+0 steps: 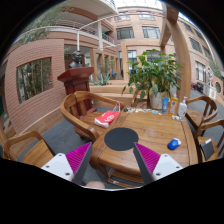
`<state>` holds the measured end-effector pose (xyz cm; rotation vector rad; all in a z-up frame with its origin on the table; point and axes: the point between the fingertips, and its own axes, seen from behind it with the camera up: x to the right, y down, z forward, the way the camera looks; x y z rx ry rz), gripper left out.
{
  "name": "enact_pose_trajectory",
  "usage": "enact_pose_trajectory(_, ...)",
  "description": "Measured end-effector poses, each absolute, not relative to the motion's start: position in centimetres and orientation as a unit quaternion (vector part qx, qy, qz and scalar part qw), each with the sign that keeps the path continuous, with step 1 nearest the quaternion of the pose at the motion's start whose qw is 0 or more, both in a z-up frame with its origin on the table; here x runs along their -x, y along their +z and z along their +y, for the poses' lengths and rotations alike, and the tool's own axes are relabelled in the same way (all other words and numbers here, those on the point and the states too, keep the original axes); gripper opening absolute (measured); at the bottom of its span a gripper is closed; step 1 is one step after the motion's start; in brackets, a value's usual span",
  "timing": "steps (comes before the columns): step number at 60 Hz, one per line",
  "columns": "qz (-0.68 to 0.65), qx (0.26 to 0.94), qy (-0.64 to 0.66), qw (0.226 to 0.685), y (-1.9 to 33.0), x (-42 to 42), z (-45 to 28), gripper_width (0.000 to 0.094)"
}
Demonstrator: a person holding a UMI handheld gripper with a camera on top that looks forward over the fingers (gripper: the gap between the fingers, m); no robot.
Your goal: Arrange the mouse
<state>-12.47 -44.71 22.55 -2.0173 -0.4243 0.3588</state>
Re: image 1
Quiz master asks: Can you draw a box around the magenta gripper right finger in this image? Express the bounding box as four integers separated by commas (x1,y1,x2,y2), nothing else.
133,143,182,185

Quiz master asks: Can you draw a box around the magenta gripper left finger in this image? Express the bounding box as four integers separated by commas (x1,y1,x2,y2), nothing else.
42,142,92,185

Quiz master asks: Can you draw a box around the blue computer mouse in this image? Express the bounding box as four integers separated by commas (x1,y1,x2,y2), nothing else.
168,138,181,150

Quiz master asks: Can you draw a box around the round black mouse pad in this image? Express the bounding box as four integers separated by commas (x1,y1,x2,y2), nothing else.
104,127,139,151

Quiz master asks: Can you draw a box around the wooden table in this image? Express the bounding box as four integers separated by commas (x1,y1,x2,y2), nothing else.
90,111,198,187

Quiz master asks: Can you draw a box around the wooden chair lower left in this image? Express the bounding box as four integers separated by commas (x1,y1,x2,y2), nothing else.
3,131,55,168

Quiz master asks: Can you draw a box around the wooden chair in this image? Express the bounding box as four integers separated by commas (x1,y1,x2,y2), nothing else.
186,95,218,130
195,119,224,163
3,131,55,168

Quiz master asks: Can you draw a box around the red and white bag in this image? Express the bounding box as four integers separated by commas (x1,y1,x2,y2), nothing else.
94,110,120,128

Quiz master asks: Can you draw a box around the black item on chair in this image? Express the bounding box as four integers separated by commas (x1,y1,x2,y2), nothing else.
201,139,214,160

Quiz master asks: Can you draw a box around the wooden armchair behind table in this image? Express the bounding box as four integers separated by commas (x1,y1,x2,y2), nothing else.
60,91,125,142

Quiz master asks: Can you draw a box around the white plant pot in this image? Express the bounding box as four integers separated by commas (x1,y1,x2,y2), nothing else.
149,91,165,109

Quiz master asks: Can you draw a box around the white pump sanitizer bottle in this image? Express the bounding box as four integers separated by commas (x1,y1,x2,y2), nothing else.
178,97,187,117

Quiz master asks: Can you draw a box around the yellow liquid bottle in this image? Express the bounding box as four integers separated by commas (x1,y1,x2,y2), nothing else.
169,93,178,115

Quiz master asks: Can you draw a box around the wooden chair right front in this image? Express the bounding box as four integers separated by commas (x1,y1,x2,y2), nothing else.
195,119,224,163

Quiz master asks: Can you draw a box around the wooden chair upper right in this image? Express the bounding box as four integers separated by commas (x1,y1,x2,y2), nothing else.
186,95,218,130

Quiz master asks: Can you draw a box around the large green potted plant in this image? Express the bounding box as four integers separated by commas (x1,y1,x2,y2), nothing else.
123,52,183,99

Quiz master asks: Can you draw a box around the dark bust statue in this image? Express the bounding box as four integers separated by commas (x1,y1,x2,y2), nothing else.
69,51,82,68

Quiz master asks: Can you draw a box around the dark red wooden pedestal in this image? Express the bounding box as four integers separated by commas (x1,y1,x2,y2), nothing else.
56,66,98,116

